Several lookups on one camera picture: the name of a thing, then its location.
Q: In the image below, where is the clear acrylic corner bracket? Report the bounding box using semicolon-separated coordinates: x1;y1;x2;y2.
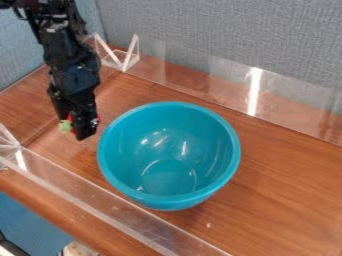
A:
83;33;140;72

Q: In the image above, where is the clear acrylic barrier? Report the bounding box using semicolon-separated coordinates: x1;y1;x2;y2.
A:
101;36;342;147
0;123;232;256

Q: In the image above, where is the clear acrylic back barrier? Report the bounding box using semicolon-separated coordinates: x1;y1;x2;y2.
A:
101;36;342;147

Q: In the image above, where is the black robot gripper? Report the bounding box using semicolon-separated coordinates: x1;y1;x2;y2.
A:
45;56;101;142

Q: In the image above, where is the blue plastic bowl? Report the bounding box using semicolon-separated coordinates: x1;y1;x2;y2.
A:
96;101;242;211

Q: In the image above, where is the clear acrylic front barrier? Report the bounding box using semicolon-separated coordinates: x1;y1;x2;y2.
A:
0;123;232;256

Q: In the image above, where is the red toy strawberry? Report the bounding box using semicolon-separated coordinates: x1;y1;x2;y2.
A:
59;115;73;133

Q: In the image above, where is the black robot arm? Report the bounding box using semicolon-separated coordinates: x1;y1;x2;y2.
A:
0;0;101;141

